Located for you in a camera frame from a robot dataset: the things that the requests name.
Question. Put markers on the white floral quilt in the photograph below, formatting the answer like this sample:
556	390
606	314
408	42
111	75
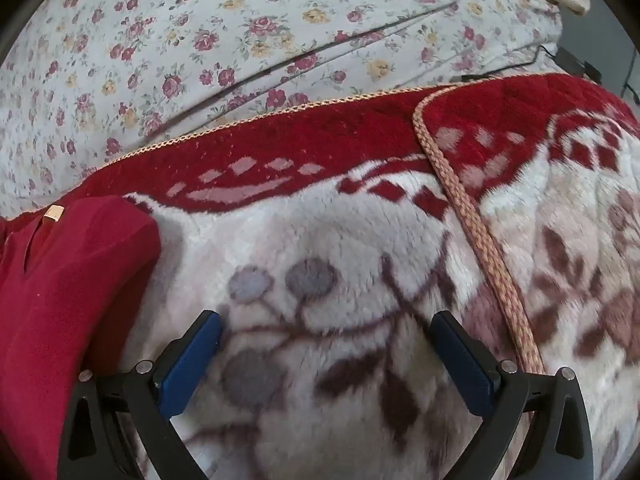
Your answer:
87	81

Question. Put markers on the red white floral plush blanket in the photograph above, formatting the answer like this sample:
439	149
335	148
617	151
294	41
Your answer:
326	237

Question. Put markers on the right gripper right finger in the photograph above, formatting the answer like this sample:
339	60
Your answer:
557	444

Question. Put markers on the dark red small garment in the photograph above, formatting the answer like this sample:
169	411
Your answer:
71	284

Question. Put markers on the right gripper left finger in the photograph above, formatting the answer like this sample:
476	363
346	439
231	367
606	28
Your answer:
95	446

